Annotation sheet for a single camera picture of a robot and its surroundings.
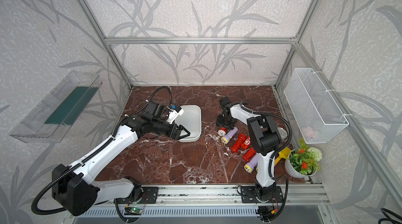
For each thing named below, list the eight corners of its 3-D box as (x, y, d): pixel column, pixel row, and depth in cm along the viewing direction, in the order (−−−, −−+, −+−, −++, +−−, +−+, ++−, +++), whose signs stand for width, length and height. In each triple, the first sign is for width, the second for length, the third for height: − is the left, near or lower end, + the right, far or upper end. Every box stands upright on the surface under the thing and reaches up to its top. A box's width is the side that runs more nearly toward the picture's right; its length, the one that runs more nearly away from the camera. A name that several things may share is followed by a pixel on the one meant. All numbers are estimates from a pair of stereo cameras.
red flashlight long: (229, 149, 90) (229, 147, 88) (240, 134, 96) (240, 131, 94) (235, 154, 88) (236, 152, 86) (246, 137, 94) (247, 135, 92)
